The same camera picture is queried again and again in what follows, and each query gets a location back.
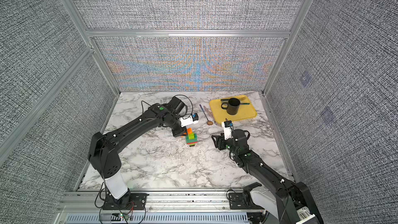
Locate white slotted cable duct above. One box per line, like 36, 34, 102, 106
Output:
65, 212, 249, 224

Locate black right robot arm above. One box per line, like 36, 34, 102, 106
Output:
211, 129, 324, 224

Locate green handled utensil on tray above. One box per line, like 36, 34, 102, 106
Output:
221, 98, 250, 105

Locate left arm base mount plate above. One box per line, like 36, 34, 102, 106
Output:
103, 193, 148, 211

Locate yellow plastic tray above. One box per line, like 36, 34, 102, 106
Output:
209, 95, 257, 124

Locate iridescent metal spoon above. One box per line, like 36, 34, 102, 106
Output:
200, 104, 214, 125

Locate aluminium front rail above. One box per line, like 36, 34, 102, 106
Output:
57, 188, 263, 213

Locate black mug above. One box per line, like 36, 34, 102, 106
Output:
221, 104, 240, 115

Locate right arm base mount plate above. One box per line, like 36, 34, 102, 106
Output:
226, 190, 276, 211

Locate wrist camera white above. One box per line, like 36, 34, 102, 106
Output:
221, 119, 233, 140
179, 113, 199, 127

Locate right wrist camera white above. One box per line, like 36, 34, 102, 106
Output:
221, 119, 233, 140

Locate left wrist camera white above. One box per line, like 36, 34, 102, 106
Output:
179, 113, 199, 127

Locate lime lego brick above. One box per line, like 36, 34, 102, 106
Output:
188, 133, 195, 140

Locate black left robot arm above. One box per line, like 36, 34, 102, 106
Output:
88, 96, 188, 201

